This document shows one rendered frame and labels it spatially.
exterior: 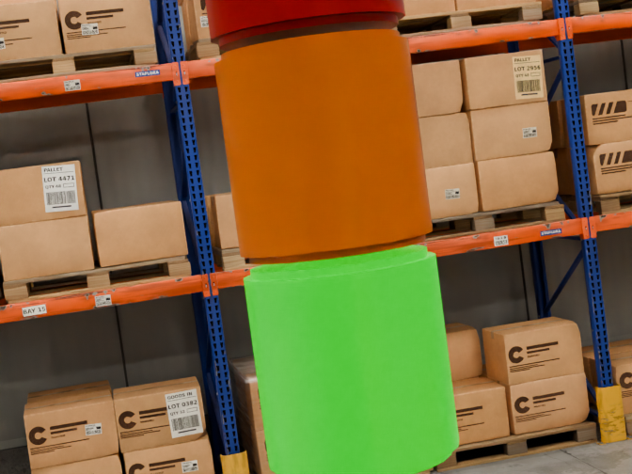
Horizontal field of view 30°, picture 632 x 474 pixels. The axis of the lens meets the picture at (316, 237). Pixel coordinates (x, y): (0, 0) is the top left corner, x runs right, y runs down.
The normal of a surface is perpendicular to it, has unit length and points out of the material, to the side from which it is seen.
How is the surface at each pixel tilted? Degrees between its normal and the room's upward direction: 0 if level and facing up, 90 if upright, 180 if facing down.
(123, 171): 90
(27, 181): 87
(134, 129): 90
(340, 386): 90
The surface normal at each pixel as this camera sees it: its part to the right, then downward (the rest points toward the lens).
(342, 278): 0.09, 0.05
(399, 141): 0.76, -0.06
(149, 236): 0.30, 0.07
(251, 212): -0.81, 0.14
